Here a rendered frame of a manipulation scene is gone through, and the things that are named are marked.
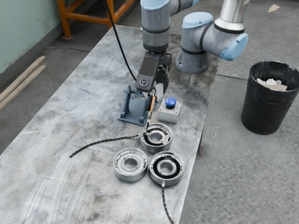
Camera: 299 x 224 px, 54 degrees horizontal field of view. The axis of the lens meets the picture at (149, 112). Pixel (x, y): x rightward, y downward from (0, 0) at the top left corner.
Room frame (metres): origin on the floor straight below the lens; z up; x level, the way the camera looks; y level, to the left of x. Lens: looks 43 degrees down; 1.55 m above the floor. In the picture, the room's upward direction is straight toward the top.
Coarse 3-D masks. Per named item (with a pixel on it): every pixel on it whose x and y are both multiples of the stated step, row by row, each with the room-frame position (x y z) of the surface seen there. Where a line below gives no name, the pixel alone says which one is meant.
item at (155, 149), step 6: (150, 126) 0.69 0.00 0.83; (156, 126) 0.69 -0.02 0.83; (162, 126) 0.69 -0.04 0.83; (150, 132) 0.67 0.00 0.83; (156, 132) 0.66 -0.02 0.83; (162, 132) 0.66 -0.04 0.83; (168, 132) 0.66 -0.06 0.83; (150, 138) 0.64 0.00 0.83; (162, 138) 0.64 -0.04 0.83; (144, 144) 0.61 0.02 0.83; (168, 144) 0.61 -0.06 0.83; (150, 150) 0.60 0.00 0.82; (156, 150) 0.59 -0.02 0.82; (162, 150) 0.60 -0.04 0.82
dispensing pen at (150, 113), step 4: (148, 96) 0.70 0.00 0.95; (152, 96) 0.71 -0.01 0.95; (148, 100) 0.70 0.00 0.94; (148, 104) 0.69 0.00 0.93; (148, 108) 0.68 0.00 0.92; (148, 112) 0.69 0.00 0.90; (152, 112) 0.69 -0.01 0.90; (148, 116) 0.68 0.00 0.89; (148, 120) 0.67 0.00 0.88; (148, 124) 0.67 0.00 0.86
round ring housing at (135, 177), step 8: (120, 152) 0.57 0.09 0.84; (128, 152) 0.58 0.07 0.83; (136, 152) 0.58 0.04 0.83; (144, 152) 0.57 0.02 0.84; (128, 160) 0.56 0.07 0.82; (136, 160) 0.55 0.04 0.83; (144, 160) 0.55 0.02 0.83; (128, 168) 0.52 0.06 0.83; (136, 168) 0.52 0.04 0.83; (144, 168) 0.51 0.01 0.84; (120, 176) 0.49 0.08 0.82; (128, 176) 0.49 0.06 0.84; (136, 176) 0.49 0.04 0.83
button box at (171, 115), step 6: (162, 102) 0.80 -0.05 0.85; (180, 102) 0.80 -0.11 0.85; (162, 108) 0.76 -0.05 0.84; (168, 108) 0.76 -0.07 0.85; (174, 108) 0.76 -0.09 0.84; (180, 108) 0.77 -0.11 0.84; (162, 114) 0.75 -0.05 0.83; (168, 114) 0.74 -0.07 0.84; (174, 114) 0.74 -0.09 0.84; (162, 120) 0.75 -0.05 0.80; (168, 120) 0.74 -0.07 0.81; (174, 120) 0.73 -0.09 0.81
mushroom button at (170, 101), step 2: (168, 98) 0.79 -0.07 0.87; (170, 98) 0.79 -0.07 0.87; (172, 98) 0.79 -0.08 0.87; (166, 100) 0.77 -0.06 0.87; (168, 100) 0.77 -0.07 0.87; (170, 100) 0.77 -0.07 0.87; (172, 100) 0.77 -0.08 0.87; (174, 100) 0.77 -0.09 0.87; (166, 102) 0.77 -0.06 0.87; (168, 102) 0.76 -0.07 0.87; (170, 102) 0.76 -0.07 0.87; (172, 102) 0.76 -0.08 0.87; (174, 102) 0.77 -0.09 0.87; (166, 104) 0.76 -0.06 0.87; (168, 104) 0.76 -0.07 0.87; (170, 104) 0.76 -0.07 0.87; (172, 104) 0.76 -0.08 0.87; (174, 104) 0.76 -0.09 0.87; (170, 106) 0.77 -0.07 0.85
